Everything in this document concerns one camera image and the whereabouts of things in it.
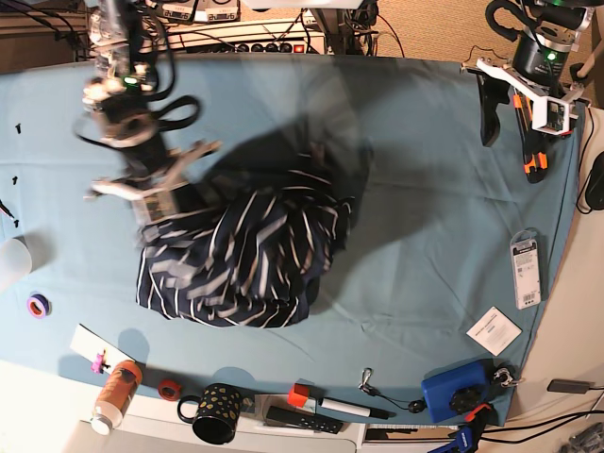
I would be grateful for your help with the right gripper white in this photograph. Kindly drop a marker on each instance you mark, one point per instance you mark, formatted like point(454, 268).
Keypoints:
point(165, 179)

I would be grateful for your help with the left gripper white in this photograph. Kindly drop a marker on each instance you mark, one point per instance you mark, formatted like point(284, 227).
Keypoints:
point(493, 89)

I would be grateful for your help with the navy white striped t-shirt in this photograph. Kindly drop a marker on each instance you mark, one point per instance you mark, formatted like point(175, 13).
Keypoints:
point(254, 238)

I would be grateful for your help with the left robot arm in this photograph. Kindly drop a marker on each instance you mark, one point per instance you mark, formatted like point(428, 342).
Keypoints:
point(545, 34)

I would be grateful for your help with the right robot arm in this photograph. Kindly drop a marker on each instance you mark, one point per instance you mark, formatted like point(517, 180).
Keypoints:
point(129, 101)

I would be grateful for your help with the orange black utility knife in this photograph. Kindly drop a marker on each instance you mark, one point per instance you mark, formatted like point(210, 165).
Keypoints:
point(533, 141)

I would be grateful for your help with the black computer mouse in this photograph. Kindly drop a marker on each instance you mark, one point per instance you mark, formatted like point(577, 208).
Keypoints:
point(594, 192)

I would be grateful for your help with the black power strip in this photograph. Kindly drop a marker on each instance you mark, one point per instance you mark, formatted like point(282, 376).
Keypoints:
point(258, 47)

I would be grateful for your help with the clear plastic blister pack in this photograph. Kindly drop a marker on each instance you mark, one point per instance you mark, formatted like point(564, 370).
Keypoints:
point(525, 269)

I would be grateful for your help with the teal table cloth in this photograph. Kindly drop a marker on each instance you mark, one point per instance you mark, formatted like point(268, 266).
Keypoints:
point(428, 257)

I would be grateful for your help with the translucent white cup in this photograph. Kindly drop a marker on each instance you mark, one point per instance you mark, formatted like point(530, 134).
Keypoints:
point(15, 262)

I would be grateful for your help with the purple tape roll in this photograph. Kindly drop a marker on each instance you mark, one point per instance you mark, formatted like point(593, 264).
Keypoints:
point(38, 306)

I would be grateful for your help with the white paper sheet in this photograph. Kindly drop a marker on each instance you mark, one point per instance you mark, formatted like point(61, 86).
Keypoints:
point(87, 344)

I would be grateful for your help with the red tape roll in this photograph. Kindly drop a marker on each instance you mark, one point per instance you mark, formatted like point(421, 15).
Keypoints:
point(169, 390)

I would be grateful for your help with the orange bottle white cap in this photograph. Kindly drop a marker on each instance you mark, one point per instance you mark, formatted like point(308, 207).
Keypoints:
point(115, 397)

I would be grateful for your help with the white square paper packet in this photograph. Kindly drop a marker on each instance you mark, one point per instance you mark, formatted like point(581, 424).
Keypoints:
point(494, 331)

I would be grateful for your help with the black mug gold pattern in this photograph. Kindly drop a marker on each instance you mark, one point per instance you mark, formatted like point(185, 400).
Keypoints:
point(214, 414)

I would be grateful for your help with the orange red cube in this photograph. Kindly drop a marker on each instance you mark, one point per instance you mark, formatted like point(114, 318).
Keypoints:
point(299, 395)

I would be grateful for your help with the black remote control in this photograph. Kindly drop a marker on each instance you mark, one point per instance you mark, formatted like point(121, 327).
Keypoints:
point(304, 420)

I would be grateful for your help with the silver carabiner keyring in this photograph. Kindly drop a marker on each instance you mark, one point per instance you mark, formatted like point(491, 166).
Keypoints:
point(504, 378)

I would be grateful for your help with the black power adapter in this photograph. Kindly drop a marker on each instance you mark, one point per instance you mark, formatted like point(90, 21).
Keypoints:
point(568, 386)

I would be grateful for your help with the white black marker pen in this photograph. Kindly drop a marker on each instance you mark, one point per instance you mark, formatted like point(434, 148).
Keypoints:
point(352, 409)

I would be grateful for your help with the blue plastic box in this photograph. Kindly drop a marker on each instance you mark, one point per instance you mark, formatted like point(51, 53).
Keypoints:
point(438, 389)

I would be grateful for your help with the black knob on box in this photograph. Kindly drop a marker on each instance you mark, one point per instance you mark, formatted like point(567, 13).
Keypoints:
point(466, 399)

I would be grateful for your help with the blue orange clamp bottom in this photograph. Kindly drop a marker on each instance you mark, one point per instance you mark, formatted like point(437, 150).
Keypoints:
point(467, 437)

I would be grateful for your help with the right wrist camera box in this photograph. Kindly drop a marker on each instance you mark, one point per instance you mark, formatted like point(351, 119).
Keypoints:
point(154, 208)

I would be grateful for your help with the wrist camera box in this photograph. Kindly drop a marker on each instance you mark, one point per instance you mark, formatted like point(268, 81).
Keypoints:
point(551, 115)
point(154, 208)

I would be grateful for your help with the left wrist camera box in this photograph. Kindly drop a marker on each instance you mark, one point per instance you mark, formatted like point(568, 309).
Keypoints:
point(551, 115)

